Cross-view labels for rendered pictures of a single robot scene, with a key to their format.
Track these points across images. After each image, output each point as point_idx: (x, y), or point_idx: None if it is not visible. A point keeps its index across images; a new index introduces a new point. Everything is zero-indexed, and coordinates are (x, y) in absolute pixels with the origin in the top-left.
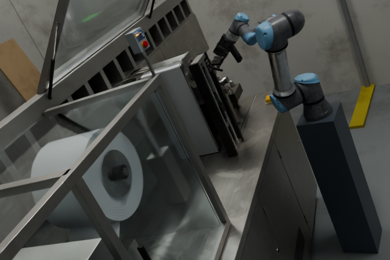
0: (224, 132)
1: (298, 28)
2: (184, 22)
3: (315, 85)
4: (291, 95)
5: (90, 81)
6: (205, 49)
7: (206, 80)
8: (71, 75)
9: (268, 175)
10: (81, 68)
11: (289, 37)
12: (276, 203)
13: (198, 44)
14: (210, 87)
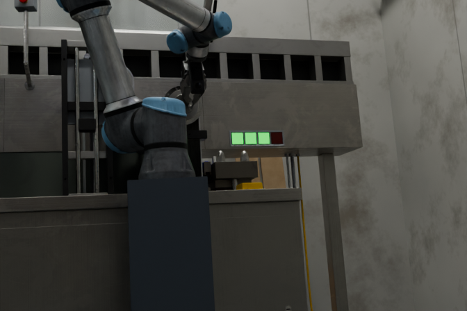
0: (62, 155)
1: None
2: (308, 82)
3: (151, 112)
4: (111, 114)
5: (37, 60)
6: (345, 141)
7: (76, 73)
8: None
9: (46, 239)
10: (8, 30)
11: None
12: (30, 291)
13: (327, 126)
14: (77, 84)
